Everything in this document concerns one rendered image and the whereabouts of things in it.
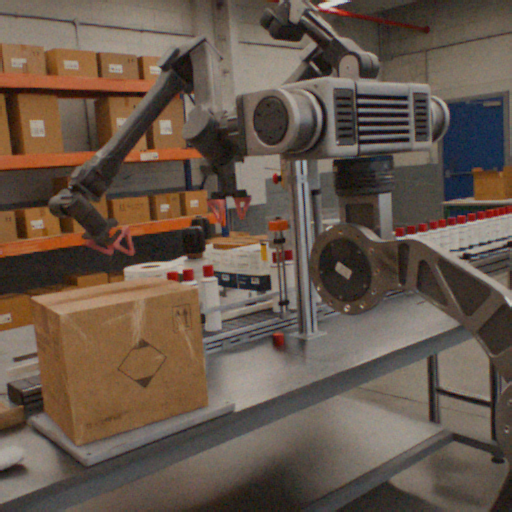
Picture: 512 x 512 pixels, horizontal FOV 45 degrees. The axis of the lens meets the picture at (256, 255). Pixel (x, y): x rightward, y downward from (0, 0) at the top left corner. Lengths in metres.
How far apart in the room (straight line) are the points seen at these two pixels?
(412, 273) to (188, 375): 0.52
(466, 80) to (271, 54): 3.09
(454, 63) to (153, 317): 9.18
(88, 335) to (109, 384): 0.11
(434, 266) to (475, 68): 8.90
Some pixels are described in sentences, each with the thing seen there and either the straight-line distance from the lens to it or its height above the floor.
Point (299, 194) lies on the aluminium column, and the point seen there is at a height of 1.28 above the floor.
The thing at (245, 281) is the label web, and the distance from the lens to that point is 2.30.
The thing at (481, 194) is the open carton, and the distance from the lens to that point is 7.64.
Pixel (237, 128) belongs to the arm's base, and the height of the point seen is 1.45.
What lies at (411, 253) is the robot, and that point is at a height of 1.18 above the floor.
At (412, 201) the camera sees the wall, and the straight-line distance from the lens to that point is 10.56.
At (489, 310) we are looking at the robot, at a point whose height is 1.08.
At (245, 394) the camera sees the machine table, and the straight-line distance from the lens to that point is 1.53.
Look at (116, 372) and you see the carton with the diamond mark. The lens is 1.31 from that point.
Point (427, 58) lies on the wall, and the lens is 10.45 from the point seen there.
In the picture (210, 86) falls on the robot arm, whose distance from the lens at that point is 1.46.
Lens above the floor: 1.37
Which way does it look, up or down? 8 degrees down
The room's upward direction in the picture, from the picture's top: 4 degrees counter-clockwise
